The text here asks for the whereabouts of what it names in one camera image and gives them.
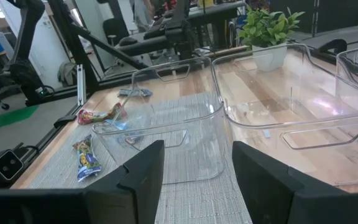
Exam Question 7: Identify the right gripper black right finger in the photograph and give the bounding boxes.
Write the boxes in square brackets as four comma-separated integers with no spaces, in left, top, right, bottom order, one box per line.
[232,141,358,224]

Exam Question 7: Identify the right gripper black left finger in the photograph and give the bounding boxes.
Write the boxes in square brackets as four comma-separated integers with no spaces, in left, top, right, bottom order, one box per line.
[0,139,165,224]

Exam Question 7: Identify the blue purple Quaker granola bar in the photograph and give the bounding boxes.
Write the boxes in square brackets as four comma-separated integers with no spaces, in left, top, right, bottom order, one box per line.
[72,134,103,183]

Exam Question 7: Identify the red granola bar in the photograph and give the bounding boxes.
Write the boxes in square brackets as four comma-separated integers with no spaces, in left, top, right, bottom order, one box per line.
[77,102,127,126]

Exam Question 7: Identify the clear plastic bin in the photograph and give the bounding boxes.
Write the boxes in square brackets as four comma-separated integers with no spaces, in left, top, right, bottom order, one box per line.
[211,42,358,187]
[91,57,227,185]
[335,44,358,98]

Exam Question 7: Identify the grey woven placemat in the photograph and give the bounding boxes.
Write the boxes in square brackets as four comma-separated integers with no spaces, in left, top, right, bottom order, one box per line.
[28,91,254,224]

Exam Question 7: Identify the grey backpack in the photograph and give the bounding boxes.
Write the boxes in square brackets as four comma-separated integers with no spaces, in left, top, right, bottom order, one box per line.
[57,61,78,88]

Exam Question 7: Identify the green plant in white pot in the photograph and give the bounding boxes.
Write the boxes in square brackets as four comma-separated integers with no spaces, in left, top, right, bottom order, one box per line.
[236,6,306,72]

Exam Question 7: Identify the black office chair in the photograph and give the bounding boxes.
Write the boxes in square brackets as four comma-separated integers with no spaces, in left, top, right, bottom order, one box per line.
[102,17,131,68]

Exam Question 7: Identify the black desk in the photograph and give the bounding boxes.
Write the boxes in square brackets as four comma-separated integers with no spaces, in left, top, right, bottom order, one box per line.
[116,1,248,57]

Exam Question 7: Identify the silver aluminium bracket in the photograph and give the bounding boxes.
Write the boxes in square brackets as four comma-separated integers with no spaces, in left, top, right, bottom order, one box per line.
[76,63,87,107]

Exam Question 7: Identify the black table-level camera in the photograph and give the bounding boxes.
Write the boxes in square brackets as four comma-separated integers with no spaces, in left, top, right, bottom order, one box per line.
[0,149,25,189]

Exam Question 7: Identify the black aluminium frame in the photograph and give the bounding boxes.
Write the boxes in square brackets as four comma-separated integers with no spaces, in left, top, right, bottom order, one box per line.
[25,0,248,106]

